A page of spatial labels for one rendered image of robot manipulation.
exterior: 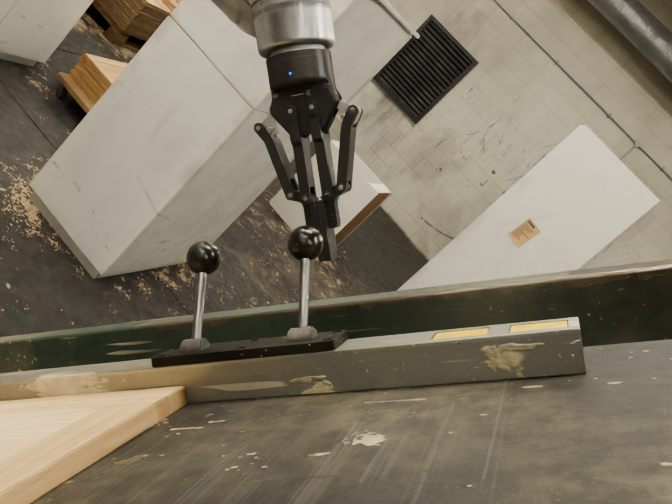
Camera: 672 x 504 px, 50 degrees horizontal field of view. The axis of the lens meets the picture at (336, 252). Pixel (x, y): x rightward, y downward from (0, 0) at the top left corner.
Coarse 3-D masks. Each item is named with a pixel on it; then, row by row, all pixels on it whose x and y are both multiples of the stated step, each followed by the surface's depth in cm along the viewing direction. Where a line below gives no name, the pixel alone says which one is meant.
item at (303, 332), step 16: (288, 240) 74; (304, 240) 73; (320, 240) 74; (304, 256) 74; (304, 272) 73; (304, 288) 72; (304, 304) 72; (304, 320) 71; (288, 336) 70; (304, 336) 69
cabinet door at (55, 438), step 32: (0, 416) 72; (32, 416) 70; (64, 416) 68; (96, 416) 65; (128, 416) 63; (160, 416) 67; (0, 448) 60; (32, 448) 58; (64, 448) 56; (96, 448) 58; (0, 480) 51; (32, 480) 51; (64, 480) 54
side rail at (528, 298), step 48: (432, 288) 92; (480, 288) 87; (528, 288) 85; (576, 288) 83; (624, 288) 82; (48, 336) 106; (96, 336) 103; (144, 336) 101; (240, 336) 96; (624, 336) 82
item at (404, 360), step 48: (384, 336) 70; (432, 336) 67; (480, 336) 63; (528, 336) 62; (576, 336) 61; (0, 384) 79; (48, 384) 77; (96, 384) 75; (144, 384) 74; (192, 384) 72; (240, 384) 70; (288, 384) 69; (336, 384) 67; (384, 384) 66; (432, 384) 65
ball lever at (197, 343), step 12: (192, 252) 77; (204, 252) 77; (216, 252) 78; (192, 264) 77; (204, 264) 77; (216, 264) 78; (204, 276) 77; (204, 288) 77; (204, 300) 76; (192, 336) 74; (180, 348) 74; (192, 348) 73; (204, 348) 73
